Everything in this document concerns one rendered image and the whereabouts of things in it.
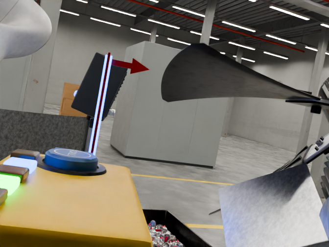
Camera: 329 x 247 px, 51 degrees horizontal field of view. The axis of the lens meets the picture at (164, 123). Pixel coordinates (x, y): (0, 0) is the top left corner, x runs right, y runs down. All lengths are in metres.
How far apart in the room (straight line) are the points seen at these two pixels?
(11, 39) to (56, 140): 1.57
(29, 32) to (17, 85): 5.54
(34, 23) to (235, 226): 0.57
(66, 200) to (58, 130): 2.09
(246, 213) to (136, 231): 0.41
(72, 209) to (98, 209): 0.01
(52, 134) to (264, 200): 1.82
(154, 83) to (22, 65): 2.35
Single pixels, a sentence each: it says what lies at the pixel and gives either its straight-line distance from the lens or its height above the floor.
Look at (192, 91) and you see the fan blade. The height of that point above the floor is 1.16.
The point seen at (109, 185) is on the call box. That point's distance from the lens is 0.24.
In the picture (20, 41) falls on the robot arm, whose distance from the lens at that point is 0.79.
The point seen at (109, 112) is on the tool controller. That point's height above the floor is 1.08.
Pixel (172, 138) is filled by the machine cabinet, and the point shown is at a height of 0.51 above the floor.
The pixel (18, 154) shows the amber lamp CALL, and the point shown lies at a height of 1.08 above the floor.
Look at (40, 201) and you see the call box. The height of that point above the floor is 1.07.
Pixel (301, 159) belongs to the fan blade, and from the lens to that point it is 0.69.
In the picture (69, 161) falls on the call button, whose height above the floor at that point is 1.08.
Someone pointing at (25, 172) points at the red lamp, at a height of 1.08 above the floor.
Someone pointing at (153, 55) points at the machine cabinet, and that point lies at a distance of 6.66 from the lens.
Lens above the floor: 1.13
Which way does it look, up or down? 3 degrees down
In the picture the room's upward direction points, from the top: 11 degrees clockwise
